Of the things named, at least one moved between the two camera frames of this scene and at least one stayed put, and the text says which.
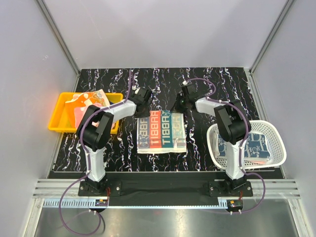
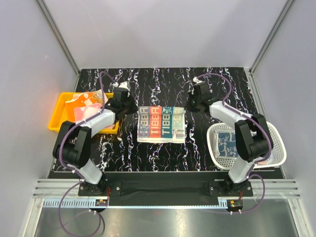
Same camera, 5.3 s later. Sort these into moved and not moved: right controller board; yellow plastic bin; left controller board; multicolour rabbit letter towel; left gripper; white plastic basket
Moved: multicolour rabbit letter towel; left gripper
Not moved: right controller board; yellow plastic bin; white plastic basket; left controller board
